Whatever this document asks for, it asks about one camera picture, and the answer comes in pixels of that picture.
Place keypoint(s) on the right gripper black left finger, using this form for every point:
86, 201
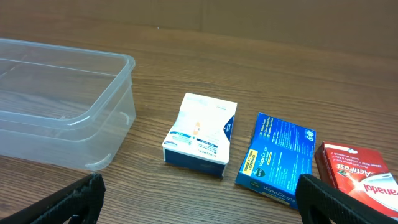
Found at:
80, 202

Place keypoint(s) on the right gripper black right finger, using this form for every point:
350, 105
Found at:
318, 203

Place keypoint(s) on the red Panadol box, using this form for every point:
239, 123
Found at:
360, 173

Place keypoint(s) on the blue VapoDrops box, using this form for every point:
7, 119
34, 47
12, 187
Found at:
279, 152

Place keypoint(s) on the white bandage box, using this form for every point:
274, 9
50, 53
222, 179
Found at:
201, 135

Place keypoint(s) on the clear plastic container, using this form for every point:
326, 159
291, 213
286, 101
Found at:
65, 106

